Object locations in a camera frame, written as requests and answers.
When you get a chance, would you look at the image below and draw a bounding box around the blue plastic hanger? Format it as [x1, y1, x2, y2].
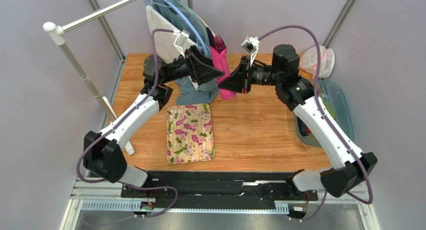
[143, 0, 211, 59]

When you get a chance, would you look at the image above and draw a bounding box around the teal plastic tray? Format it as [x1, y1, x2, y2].
[294, 79, 355, 147]

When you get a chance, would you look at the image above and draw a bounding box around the white mesh laundry bag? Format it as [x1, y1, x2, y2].
[299, 45, 336, 79]

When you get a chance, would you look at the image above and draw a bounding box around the green handled utensil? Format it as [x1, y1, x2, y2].
[321, 97, 337, 120]

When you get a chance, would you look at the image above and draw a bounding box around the white clothes rack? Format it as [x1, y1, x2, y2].
[42, 0, 157, 156]

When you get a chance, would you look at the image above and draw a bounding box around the teal blue garment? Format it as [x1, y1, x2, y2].
[152, 0, 230, 106]

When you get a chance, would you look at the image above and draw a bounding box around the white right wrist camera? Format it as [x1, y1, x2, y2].
[241, 36, 260, 66]

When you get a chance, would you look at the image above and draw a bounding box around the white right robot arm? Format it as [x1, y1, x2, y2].
[219, 44, 378, 198]

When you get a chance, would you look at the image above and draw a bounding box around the wooden hanger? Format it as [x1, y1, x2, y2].
[186, 0, 217, 43]

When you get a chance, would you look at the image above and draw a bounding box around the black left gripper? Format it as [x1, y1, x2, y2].
[161, 45, 224, 86]

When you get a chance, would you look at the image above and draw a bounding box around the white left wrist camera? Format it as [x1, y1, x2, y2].
[173, 29, 191, 57]

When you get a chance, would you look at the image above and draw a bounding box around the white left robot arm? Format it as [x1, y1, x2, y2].
[77, 45, 224, 188]

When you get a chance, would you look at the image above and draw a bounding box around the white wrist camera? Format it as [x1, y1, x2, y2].
[173, 29, 191, 57]
[241, 36, 260, 66]

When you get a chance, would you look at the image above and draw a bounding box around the magenta paper napkin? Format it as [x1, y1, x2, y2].
[210, 46, 236, 100]

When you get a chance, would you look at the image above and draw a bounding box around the floral placemat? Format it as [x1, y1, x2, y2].
[166, 103, 216, 165]

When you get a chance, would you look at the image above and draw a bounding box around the green plastic hanger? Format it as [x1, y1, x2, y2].
[166, 0, 194, 16]

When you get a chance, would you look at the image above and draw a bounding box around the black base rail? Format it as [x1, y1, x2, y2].
[120, 171, 319, 210]

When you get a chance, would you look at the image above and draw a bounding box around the white towel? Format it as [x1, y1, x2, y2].
[146, 5, 195, 64]

